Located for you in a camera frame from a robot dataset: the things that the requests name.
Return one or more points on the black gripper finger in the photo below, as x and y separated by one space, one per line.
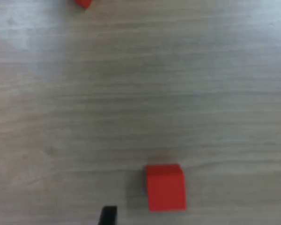
108 216

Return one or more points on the red cube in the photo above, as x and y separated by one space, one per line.
83 2
166 189

